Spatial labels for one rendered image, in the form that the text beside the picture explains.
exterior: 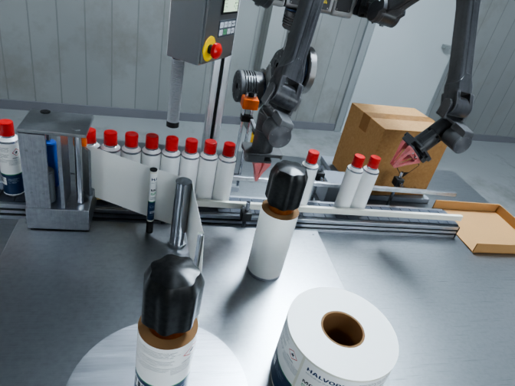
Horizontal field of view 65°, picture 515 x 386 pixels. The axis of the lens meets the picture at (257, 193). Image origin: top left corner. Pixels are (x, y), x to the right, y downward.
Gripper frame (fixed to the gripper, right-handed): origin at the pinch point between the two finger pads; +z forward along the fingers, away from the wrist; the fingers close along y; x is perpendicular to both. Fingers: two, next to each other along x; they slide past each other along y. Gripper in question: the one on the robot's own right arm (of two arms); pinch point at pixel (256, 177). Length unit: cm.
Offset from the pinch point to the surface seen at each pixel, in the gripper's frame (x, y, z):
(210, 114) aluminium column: 18.5, -12.2, -9.7
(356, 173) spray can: 3.1, 31.8, -1.7
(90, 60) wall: 266, -80, 54
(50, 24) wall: 264, -108, 29
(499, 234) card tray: 2, 97, 19
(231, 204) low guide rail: 1.8, -5.0, 10.8
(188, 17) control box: 7.8, -21.7, -37.3
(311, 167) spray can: 3.6, 17.1, -2.5
